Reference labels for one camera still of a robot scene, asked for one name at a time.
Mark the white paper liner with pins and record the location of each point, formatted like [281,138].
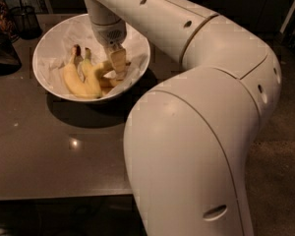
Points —
[62,36]

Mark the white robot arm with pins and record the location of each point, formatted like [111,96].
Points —
[186,140]

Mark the black mesh pen cup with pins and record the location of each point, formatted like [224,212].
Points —
[26,22]

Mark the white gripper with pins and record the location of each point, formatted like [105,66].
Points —
[109,34]

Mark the glass jar with snacks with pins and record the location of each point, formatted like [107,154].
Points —
[6,23]

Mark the white bowl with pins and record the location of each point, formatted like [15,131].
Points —
[55,43]

